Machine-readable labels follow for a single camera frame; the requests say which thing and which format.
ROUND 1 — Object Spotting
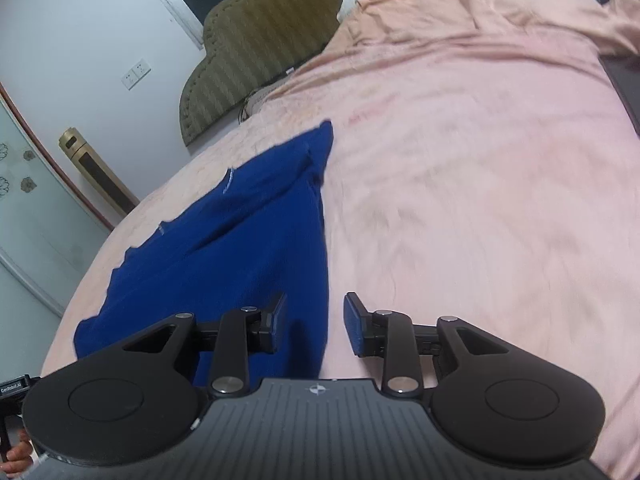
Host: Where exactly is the white wall socket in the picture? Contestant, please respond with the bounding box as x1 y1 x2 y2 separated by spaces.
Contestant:
121 61 151 91

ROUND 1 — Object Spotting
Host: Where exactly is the dark flat object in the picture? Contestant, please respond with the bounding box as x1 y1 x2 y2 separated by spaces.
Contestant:
599 54 640 137

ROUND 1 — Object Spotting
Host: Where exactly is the gold tower air conditioner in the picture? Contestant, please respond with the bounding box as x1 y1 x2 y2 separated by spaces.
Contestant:
57 127 141 222

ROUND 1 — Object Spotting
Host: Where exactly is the flower print wardrobe door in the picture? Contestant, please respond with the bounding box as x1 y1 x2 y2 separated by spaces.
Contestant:
0 82 119 322

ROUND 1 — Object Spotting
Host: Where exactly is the blue knit sweater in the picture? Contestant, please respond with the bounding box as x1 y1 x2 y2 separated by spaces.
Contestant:
74 120 335 389

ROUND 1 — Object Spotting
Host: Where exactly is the olive padded headboard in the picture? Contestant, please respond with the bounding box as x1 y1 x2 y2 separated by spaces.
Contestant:
179 0 433 147

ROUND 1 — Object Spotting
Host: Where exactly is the pink blanket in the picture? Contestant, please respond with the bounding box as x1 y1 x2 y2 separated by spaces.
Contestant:
40 0 640 480

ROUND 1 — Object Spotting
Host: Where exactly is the person's left hand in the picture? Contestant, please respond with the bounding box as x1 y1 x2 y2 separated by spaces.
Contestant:
5 430 36 479

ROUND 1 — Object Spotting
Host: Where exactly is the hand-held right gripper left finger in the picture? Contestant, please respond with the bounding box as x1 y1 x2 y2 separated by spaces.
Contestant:
121 292 289 397

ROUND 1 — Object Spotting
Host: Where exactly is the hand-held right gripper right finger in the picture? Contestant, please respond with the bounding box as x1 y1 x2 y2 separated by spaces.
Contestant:
343 291 506 397

